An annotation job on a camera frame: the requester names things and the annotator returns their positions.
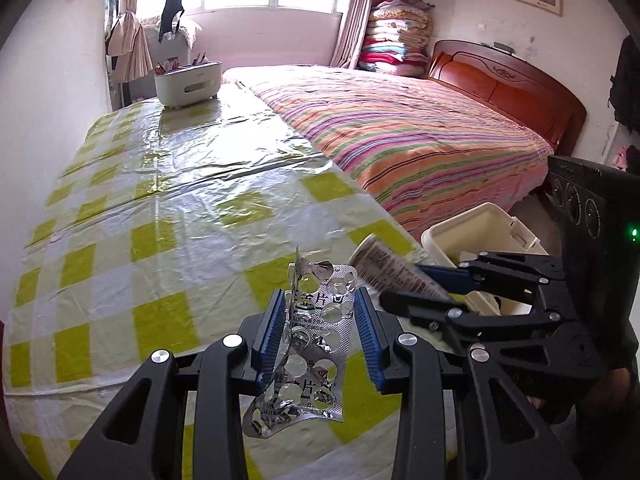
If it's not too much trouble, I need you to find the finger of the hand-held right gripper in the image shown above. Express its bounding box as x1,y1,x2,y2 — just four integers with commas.
415,252,568,296
379,290,571,343

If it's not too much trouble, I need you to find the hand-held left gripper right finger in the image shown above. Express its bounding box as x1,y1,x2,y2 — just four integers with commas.
352,287,583,480

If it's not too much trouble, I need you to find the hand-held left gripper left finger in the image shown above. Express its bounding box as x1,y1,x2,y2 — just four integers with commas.
57,287,293,480

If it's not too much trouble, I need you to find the silver blister pack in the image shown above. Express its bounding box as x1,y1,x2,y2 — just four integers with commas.
242,246,361,438

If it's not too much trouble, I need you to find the white plastic bin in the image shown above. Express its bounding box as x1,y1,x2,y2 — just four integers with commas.
421,202,551,316

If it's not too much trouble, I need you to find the white printed tube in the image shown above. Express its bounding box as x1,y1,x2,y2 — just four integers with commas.
347,234,451,303

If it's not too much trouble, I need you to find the bed with striped sheet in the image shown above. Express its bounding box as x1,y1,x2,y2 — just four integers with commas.
222,65,556,241

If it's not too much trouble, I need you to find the dark hanging jacket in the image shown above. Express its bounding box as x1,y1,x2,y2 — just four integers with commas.
609,35,640,136

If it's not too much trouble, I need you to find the yellow checkered plastic tablecloth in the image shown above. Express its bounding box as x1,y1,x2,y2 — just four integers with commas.
2,82,461,480

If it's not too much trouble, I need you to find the wooden headboard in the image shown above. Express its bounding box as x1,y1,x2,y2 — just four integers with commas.
427,39,587,156

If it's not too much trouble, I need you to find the stack of folded blankets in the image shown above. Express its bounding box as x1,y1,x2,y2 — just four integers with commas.
357,0,433,78

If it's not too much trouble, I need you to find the striped curtain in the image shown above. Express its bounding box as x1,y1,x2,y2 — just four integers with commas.
330,0,373,71

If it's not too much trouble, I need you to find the white desktop organizer box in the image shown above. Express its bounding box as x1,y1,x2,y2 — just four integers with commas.
154,57,223,109

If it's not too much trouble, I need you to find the white air cooler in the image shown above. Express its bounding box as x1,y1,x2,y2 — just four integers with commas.
142,17,201,68

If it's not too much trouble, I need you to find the pink curtain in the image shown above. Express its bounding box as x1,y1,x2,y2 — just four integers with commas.
107,0,153,83

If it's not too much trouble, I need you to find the black hanging garment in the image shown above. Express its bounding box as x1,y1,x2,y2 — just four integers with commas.
159,0,186,43

